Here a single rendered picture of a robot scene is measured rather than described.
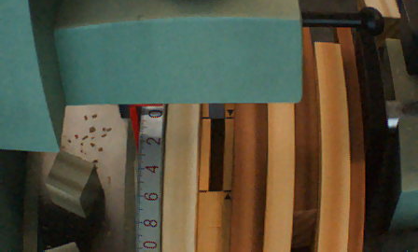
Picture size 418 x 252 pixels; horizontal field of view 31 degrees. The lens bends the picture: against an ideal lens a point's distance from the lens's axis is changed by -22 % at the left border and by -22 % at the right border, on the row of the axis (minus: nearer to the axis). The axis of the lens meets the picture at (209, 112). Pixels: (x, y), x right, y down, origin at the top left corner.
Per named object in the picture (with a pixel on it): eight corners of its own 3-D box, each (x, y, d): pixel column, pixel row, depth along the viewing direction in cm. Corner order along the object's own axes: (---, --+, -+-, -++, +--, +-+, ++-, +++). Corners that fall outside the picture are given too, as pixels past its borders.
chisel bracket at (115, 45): (302, 122, 51) (302, 21, 44) (63, 123, 52) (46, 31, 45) (295, 29, 55) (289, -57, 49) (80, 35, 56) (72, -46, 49)
